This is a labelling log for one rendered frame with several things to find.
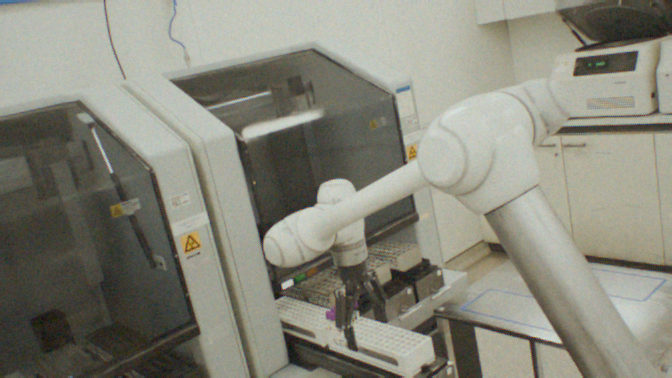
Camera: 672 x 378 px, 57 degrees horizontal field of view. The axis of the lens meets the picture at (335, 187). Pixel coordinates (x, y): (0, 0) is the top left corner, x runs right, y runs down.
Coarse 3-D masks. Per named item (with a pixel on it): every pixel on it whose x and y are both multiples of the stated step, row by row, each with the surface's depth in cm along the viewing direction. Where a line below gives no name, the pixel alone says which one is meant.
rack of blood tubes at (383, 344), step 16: (368, 320) 168; (336, 336) 164; (368, 336) 159; (384, 336) 158; (400, 336) 156; (416, 336) 154; (352, 352) 161; (368, 352) 162; (384, 352) 151; (400, 352) 148; (416, 352) 148; (432, 352) 152; (384, 368) 153; (400, 368) 148; (416, 368) 148
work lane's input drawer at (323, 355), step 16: (288, 336) 182; (288, 352) 183; (304, 352) 176; (320, 352) 170; (336, 352) 166; (336, 368) 166; (352, 368) 160; (368, 368) 157; (432, 368) 148; (448, 368) 150
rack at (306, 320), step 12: (276, 300) 195; (288, 300) 195; (300, 300) 191; (288, 312) 186; (300, 312) 184; (312, 312) 182; (324, 312) 180; (288, 324) 186; (300, 324) 176; (312, 324) 175; (324, 324) 173; (300, 336) 178; (312, 336) 179; (324, 336) 170
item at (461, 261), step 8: (472, 248) 417; (480, 248) 423; (488, 248) 428; (456, 256) 406; (464, 256) 412; (472, 256) 417; (480, 256) 421; (448, 264) 401; (456, 264) 407; (464, 264) 411
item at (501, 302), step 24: (504, 264) 198; (600, 264) 183; (480, 288) 184; (504, 288) 181; (624, 288) 167; (648, 288) 164; (456, 312) 173; (480, 312) 170; (504, 312) 167; (528, 312) 165; (624, 312) 155; (648, 312) 152; (528, 336) 154; (552, 336) 151; (648, 336) 142
